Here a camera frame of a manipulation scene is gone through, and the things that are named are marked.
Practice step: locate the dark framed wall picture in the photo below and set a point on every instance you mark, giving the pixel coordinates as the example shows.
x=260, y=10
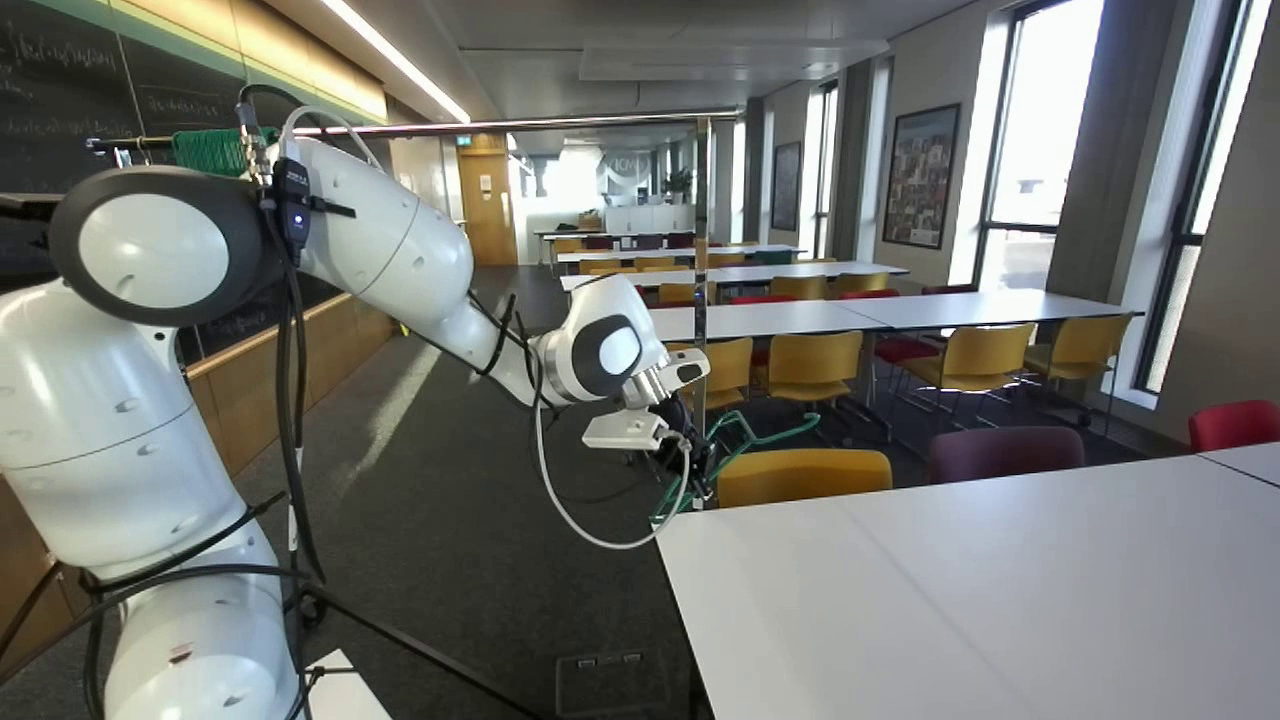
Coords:
x=787, y=187

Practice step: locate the metal clothes rack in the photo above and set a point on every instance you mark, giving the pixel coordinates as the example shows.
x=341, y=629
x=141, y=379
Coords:
x=532, y=124

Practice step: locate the floor outlet hatch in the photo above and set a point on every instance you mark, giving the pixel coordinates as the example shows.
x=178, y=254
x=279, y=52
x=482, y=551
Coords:
x=601, y=683

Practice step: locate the tall window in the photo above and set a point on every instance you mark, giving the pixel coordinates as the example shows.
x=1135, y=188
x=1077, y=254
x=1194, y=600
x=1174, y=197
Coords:
x=1204, y=201
x=1047, y=146
x=819, y=166

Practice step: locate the wooden door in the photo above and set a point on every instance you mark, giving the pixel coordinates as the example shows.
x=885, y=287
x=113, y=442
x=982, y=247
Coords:
x=490, y=201

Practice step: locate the green hanger cluster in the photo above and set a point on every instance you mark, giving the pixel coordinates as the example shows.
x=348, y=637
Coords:
x=213, y=150

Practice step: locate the red chair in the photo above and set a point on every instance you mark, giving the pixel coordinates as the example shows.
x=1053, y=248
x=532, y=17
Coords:
x=1233, y=424
x=905, y=349

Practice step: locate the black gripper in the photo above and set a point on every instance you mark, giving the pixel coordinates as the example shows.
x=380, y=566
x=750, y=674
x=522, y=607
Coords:
x=676, y=442

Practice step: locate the wooden wall ledge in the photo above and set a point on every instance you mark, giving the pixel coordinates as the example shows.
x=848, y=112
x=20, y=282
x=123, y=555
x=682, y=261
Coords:
x=347, y=344

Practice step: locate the purple chair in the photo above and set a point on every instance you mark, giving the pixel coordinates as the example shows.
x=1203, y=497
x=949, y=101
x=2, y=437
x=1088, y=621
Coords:
x=1005, y=451

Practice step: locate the framed colourful wall picture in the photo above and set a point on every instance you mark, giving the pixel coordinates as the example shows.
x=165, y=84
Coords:
x=922, y=178

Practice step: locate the black tripod stand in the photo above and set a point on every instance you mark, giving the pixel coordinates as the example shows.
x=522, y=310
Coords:
x=402, y=651

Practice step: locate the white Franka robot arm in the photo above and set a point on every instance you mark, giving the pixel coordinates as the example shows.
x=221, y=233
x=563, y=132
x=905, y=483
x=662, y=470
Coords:
x=386, y=254

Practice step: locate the yellow plastic chair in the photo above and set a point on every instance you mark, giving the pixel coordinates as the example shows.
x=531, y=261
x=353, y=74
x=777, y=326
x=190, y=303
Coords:
x=798, y=287
x=1083, y=349
x=800, y=477
x=676, y=293
x=815, y=365
x=982, y=359
x=728, y=370
x=866, y=287

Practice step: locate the ceiling light strip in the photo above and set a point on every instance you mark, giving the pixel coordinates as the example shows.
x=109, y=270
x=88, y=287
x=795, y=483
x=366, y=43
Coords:
x=402, y=61

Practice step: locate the dark chalkboard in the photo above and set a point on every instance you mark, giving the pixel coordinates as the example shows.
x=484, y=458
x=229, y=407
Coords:
x=52, y=83

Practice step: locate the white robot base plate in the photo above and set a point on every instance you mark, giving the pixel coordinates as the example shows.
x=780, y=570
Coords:
x=348, y=688

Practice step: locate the white rectangular table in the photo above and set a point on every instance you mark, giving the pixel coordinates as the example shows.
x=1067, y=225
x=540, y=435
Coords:
x=665, y=254
x=774, y=322
x=1003, y=310
x=734, y=279
x=1253, y=460
x=960, y=600

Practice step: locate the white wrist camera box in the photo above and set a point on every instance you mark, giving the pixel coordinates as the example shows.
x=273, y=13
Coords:
x=624, y=429

